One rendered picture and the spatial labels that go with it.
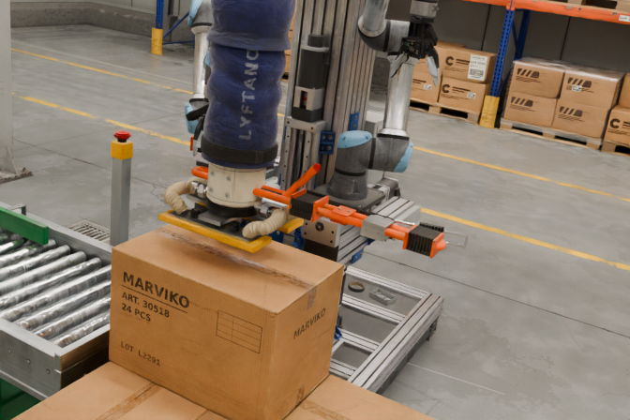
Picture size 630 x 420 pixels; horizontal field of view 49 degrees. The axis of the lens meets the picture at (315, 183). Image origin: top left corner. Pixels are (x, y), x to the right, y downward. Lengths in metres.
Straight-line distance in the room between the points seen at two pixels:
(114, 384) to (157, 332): 0.22
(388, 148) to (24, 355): 1.38
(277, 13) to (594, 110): 7.24
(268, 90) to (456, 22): 8.73
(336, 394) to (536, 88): 7.03
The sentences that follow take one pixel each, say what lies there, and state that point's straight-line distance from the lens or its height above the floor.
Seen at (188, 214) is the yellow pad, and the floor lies 1.08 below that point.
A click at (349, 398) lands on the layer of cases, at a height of 0.54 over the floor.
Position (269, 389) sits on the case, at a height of 0.70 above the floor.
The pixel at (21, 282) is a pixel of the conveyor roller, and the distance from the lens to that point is 2.92.
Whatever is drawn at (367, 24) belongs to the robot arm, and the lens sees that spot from 2.43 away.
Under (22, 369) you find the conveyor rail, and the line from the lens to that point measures 2.51.
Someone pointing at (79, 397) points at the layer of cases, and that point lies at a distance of 2.25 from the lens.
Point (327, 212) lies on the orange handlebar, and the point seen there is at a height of 1.19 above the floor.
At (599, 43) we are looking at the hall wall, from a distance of 10.19.
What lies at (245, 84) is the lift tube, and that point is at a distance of 1.92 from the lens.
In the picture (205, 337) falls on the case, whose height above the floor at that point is 0.78.
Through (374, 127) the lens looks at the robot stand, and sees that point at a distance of 2.88.
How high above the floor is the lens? 1.87
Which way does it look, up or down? 19 degrees down
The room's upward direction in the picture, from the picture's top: 7 degrees clockwise
